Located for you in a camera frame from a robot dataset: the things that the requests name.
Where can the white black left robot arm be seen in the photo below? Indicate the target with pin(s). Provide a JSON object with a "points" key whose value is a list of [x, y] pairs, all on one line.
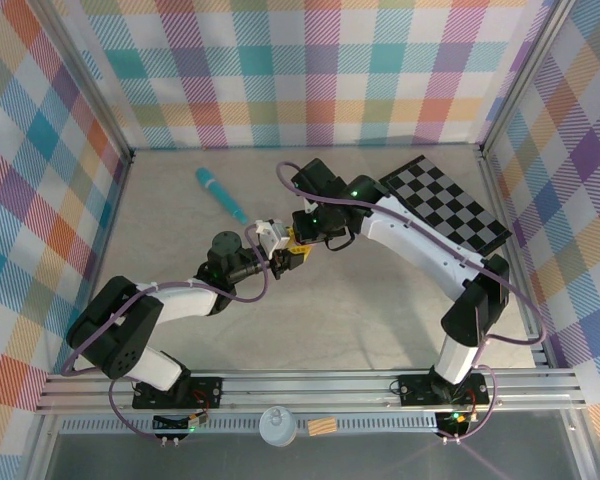
{"points": [[185, 300]]}

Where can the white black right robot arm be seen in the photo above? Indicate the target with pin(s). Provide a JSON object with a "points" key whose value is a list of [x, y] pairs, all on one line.
{"points": [[415, 240]]}

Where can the teal pen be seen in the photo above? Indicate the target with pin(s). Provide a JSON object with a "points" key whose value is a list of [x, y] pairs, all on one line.
{"points": [[215, 189]]}

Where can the black grey chessboard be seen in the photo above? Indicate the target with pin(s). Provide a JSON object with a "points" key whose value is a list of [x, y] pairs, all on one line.
{"points": [[445, 200]]}

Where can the small electronics board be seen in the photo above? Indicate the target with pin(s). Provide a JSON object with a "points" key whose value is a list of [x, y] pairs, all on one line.
{"points": [[457, 419], [195, 418]]}

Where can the white round cup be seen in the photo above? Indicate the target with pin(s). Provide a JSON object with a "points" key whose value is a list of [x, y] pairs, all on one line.
{"points": [[277, 427]]}

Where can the aluminium side rail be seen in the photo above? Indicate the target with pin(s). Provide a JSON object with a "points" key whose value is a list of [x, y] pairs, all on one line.
{"points": [[118, 200], [501, 210]]}

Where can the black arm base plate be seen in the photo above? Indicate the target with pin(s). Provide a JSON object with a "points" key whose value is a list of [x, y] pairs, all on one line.
{"points": [[415, 387], [207, 387]]}

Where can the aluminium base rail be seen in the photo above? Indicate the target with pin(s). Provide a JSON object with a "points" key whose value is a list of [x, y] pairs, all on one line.
{"points": [[305, 387]]}

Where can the aluminium frame post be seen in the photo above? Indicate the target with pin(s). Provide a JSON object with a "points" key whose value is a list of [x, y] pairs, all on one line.
{"points": [[524, 75], [92, 85]]}

